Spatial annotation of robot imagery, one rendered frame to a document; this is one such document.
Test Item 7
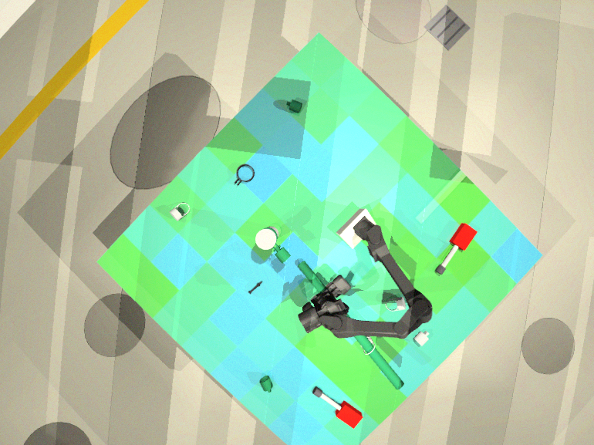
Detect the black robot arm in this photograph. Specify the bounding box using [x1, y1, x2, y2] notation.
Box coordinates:
[298, 216, 433, 339]

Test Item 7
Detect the grey cylindrical post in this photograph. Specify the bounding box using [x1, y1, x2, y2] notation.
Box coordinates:
[255, 226, 278, 250]

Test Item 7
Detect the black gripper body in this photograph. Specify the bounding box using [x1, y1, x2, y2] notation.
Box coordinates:
[302, 275, 351, 311]

